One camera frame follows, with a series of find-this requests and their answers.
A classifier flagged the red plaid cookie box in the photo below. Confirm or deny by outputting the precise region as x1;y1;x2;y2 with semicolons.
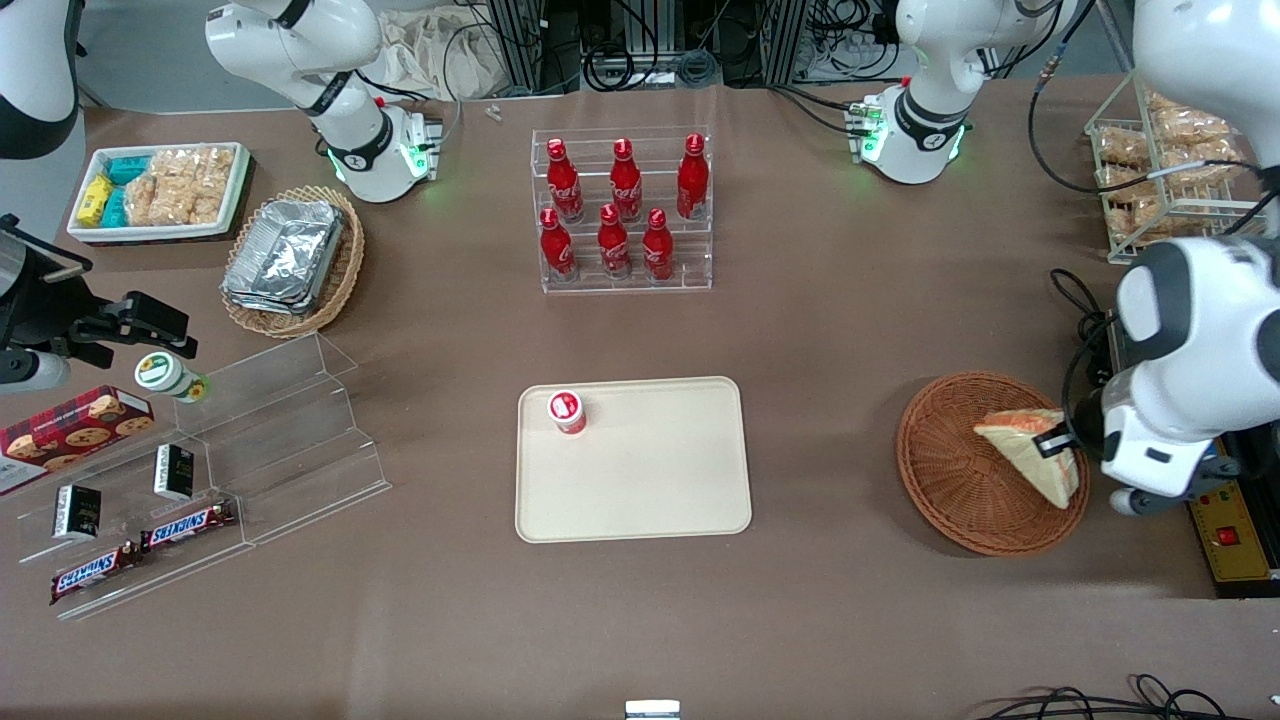
0;385;156;497

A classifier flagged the white rectangular snack tray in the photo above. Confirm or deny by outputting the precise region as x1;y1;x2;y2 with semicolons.
66;142;251;244

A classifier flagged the beige plastic tray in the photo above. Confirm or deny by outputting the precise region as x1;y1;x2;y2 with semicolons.
515;376;753;544

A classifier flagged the clear acrylic stepped stand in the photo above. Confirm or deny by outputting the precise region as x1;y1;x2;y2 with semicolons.
15;332;393;623

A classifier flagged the red-lidded yogurt cup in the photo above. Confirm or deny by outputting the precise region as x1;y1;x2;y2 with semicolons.
546;390;589;437

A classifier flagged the clear acrylic bottle rack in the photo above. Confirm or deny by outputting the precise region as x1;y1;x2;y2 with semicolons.
530;127;714;295

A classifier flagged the green-lidded sunflower cup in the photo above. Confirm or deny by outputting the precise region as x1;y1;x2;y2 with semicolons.
134;352;211;405

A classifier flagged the Snickers chocolate bar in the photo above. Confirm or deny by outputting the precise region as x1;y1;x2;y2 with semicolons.
50;543;141;605
140;498;239;553

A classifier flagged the clear rice cracker bag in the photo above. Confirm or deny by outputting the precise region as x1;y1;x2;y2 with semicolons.
1100;193;1206;248
122;150;186;227
1150;138;1253;189
1145;93;1233;143
1095;125;1153;168
175;147;236;225

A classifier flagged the black floor cable bundle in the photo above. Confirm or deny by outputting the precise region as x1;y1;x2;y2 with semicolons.
975;674;1263;720

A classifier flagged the oval wicker basket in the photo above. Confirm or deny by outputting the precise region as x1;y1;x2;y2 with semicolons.
220;185;366;340

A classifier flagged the silver foil tray stack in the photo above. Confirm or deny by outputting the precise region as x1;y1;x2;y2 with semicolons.
222;198;346;316

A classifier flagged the yellow black control box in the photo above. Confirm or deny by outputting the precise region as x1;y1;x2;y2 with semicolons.
1188;440;1280;599

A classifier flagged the triangle sandwich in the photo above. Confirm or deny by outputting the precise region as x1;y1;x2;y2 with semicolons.
972;407;1083;511

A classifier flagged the white wire rack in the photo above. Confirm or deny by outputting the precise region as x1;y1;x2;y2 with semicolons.
1085;70;1266;266

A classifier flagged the red cola bottle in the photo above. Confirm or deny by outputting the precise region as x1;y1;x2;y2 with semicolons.
546;138;585;223
597;203;633;280
540;207;578;283
676;133;711;221
641;208;675;282
609;138;644;223

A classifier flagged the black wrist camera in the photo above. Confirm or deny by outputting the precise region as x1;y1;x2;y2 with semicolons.
0;214;94;301

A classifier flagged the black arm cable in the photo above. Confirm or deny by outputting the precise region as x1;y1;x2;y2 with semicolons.
1027;40;1280;201

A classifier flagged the aluminium frame post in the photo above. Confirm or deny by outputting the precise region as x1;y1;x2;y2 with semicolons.
487;0;546;96
762;0;811;86

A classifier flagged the round wicker basket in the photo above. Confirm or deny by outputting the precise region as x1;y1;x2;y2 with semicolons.
895;371;1091;557

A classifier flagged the small black box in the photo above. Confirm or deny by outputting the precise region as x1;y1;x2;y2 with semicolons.
153;444;195;502
53;484;103;542

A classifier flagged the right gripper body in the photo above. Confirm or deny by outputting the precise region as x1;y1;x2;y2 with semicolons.
0;298;74;393

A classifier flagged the black looped cable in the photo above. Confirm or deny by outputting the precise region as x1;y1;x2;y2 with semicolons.
1050;267;1119;441

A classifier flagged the white cloth bag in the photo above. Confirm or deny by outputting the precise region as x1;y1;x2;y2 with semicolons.
378;8;506;101

